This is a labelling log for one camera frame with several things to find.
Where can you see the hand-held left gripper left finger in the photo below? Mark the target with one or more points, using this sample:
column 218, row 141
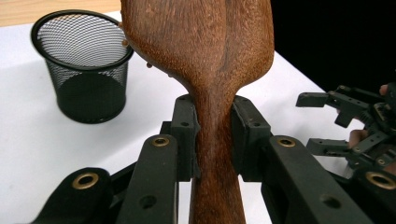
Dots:
column 183, row 137

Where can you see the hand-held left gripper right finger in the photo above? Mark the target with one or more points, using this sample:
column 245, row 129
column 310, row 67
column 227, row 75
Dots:
column 249, row 137

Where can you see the brown wooden hairbrush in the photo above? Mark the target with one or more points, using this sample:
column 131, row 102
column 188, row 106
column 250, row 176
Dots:
column 202, row 46

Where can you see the black mesh cup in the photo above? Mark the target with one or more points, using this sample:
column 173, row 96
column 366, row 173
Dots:
column 90, row 99

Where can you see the white table mat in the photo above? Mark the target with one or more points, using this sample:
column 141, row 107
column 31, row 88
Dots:
column 37, row 149

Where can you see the light wooden table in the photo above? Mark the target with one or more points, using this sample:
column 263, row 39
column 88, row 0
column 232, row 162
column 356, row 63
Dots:
column 46, row 11

